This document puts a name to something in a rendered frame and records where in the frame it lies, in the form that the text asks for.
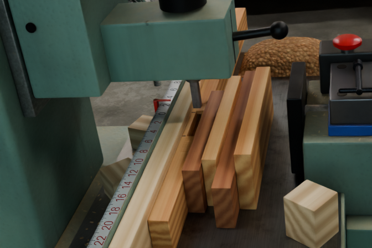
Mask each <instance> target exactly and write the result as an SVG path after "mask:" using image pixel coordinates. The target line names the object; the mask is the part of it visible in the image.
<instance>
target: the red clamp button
mask: <svg viewBox="0 0 372 248"><path fill-rule="evenodd" d="M361 44H362V39H361V37H359V36H357V35H355V34H342V35H339V36H337V37H336V38H334V39H333V46H334V47H336V48H338V49H340V50H353V49H356V48H357V47H359V46H361Z"/></svg>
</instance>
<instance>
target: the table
mask: <svg viewBox="0 0 372 248"><path fill-rule="evenodd" d="M246 52H247V51H243V52H240V55H239V58H238V61H237V64H236V67H235V70H234V74H233V76H238V74H239V71H240V67H241V64H242V60H243V58H244V55H245V53H246ZM289 81H290V76H287V77H271V85H272V98H273V112H274V114H273V120H272V126H271V132H270V138H269V142H268V148H267V153H266V159H265V165H264V169H263V175H262V181H261V187H260V193H259V199H258V203H257V209H256V210H254V209H240V210H239V214H238V218H237V223H236V228H234V229H233V228H217V227H216V221H215V214H214V206H208V205H207V208H206V211H205V213H189V212H188V214H187V217H186V220H185V223H184V226H183V230H182V233H181V235H180V238H179V241H178V245H177V248H310V247H308V246H306V245H304V244H302V243H300V242H298V241H296V240H294V239H292V238H290V237H288V236H287V235H286V225H285V210H284V202H283V197H284V196H285V195H287V194H288V193H289V192H291V191H292V190H294V189H295V188H296V187H298V186H299V185H300V184H302V183H303V182H304V174H298V173H292V172H291V159H290V143H289V134H288V117H287V101H286V100H287V93H288V85H289ZM338 219H339V231H338V232H337V233H336V234H335V235H334V236H333V237H332V238H331V239H329V240H328V241H327V242H326V243H325V244H324V245H322V246H321V247H320V248H372V216H371V215H346V214H345V194H344V193H338Z"/></svg>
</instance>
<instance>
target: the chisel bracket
mask: <svg viewBox="0 0 372 248"><path fill-rule="evenodd" d="M206 1H207V3H206V4H205V5H204V6H202V7H200V8H198V9H195V10H193V11H188V12H181V13H169V12H164V11H162V10H161V9H160V7H159V1H154V2H136V3H118V4H117V5H116V7H115V8H114V9H113V10H112V11H111V12H110V13H109V14H108V16H107V17H106V18H105V19H104V20H103V21H102V22H101V24H100V29H101V34H102V39H103V43H104V48H105V53H106V58H107V63H108V68H109V72H110V77H111V82H129V81H166V80H186V81H187V82H189V83H195V82H198V81H200V80H204V79H229V78H231V75H232V73H233V69H234V66H235V63H236V60H237V57H238V54H239V41H233V39H232V33H233V32H237V24H236V14H235V3H234V0H206Z"/></svg>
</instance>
